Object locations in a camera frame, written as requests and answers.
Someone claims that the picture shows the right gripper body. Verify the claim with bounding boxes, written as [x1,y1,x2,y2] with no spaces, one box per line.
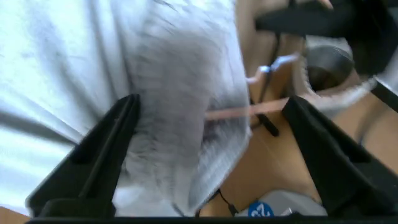
[351,0,398,76]

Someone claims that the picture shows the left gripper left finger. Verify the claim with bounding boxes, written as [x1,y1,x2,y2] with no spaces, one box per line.
[25,93,141,218]

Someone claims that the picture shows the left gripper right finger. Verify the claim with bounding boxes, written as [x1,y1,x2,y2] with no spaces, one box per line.
[280,95,398,217]

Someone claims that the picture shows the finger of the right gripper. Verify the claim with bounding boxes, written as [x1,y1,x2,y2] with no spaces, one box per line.
[254,2,354,39]

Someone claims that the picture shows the pale grey shorts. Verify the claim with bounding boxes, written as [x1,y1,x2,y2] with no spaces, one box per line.
[0,0,253,218]

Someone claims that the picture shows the pink clothes hanger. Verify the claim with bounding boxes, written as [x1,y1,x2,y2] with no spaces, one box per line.
[204,52,312,123]

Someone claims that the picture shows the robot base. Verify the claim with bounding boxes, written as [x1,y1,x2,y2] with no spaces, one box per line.
[234,189,329,218]

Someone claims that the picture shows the white laundry basket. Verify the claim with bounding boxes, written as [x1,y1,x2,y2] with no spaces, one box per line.
[292,34,377,110]

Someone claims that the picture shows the black clothes rack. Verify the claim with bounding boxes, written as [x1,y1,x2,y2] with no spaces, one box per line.
[255,32,282,138]

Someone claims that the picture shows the beige curtain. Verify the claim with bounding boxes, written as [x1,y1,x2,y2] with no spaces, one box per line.
[234,0,308,103]

